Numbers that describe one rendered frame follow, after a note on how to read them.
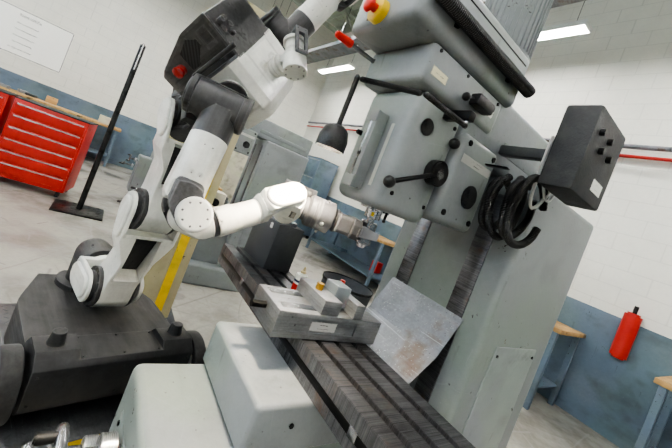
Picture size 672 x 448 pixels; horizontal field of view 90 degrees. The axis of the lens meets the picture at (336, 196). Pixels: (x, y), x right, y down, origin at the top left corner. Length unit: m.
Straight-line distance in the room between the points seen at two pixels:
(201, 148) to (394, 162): 0.45
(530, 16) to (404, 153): 0.62
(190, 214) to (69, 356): 0.66
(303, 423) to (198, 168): 0.61
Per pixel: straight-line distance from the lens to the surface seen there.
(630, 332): 4.79
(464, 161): 1.00
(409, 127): 0.86
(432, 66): 0.88
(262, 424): 0.84
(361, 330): 1.03
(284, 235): 1.34
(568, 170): 0.95
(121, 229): 1.29
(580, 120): 1.00
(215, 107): 0.85
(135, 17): 9.94
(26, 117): 5.31
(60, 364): 1.29
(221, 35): 0.96
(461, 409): 1.25
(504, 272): 1.13
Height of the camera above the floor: 1.30
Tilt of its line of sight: level
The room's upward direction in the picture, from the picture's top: 22 degrees clockwise
